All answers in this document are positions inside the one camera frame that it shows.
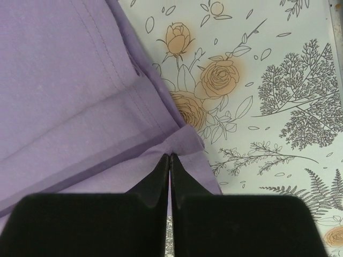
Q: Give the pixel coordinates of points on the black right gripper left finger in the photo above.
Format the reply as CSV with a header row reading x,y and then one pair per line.
x,y
100,224

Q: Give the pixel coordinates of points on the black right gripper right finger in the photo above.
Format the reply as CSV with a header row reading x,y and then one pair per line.
x,y
205,224

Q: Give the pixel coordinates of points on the purple t-shirt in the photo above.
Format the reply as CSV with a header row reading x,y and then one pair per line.
x,y
82,108

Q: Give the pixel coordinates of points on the floral patterned tablecloth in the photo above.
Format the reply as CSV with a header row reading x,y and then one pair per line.
x,y
261,83

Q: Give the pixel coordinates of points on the aluminium frame rail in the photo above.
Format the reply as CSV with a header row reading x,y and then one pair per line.
x,y
336,17

